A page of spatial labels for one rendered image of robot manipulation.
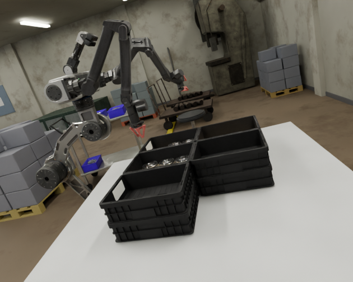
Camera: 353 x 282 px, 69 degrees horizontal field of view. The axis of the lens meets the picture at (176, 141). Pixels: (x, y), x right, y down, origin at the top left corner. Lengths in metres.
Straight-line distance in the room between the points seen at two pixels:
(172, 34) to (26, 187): 6.71
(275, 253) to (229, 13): 7.23
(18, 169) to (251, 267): 3.29
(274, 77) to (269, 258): 5.38
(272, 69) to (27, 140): 4.86
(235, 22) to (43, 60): 6.58
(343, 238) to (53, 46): 9.91
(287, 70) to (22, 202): 5.49
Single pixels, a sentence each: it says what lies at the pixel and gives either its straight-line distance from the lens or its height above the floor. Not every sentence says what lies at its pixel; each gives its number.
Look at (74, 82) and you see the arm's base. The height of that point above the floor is 1.47.
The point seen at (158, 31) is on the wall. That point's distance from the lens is 9.11.
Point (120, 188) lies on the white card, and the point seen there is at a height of 0.89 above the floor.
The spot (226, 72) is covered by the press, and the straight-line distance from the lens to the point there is 7.82.
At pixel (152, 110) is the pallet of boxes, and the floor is 0.23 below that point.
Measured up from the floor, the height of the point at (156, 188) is 0.83.
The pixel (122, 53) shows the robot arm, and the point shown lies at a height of 1.54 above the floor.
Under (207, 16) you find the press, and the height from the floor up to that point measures 2.21.
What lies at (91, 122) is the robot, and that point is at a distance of 1.85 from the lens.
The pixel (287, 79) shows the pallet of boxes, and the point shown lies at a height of 0.32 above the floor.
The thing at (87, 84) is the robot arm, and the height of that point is 1.44.
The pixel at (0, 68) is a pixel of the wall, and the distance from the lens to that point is 11.46.
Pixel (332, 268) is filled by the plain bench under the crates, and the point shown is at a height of 0.70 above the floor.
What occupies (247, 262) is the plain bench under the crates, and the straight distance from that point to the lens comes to 1.06.
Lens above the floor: 1.45
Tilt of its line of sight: 18 degrees down
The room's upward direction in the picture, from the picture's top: 17 degrees counter-clockwise
